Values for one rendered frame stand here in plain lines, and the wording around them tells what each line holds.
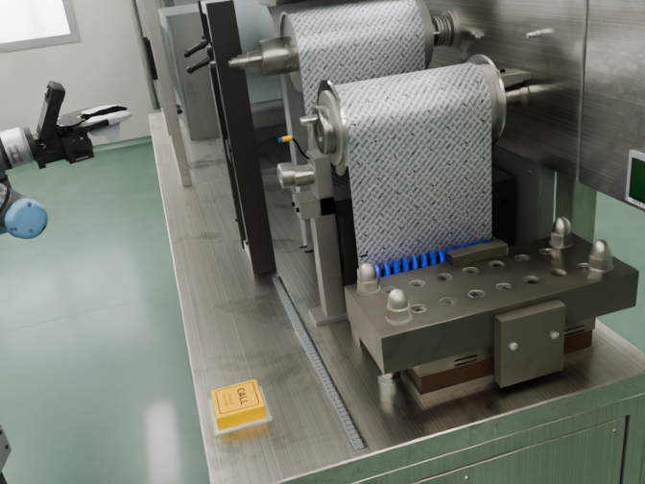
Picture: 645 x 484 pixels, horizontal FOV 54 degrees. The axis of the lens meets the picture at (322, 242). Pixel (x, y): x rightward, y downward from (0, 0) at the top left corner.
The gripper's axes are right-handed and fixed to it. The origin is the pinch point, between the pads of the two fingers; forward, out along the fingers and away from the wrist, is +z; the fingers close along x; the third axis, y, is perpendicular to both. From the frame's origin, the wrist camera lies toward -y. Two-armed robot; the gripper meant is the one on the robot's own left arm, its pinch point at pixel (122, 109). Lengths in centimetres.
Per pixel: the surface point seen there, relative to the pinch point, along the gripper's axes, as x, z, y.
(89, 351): -103, -28, 143
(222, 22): 22.8, 17.8, -19.5
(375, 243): 64, 23, 7
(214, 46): 23.1, 15.5, -15.8
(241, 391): 69, -4, 20
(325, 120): 56, 20, -12
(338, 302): 57, 19, 22
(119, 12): -484, 88, 95
